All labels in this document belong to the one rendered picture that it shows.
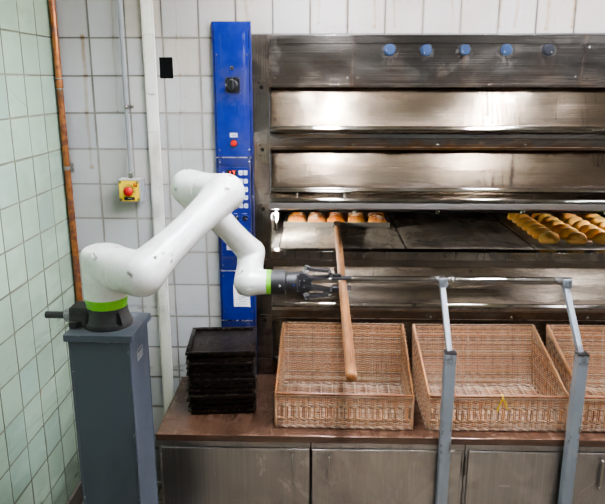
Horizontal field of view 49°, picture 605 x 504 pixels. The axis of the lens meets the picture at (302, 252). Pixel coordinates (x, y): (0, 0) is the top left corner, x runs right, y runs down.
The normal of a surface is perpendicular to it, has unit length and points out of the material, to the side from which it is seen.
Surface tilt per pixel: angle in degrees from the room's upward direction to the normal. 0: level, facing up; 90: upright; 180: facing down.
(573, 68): 90
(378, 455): 91
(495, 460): 90
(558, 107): 69
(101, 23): 90
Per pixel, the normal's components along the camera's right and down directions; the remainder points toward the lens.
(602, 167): 0.00, -0.11
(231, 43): -0.03, 0.25
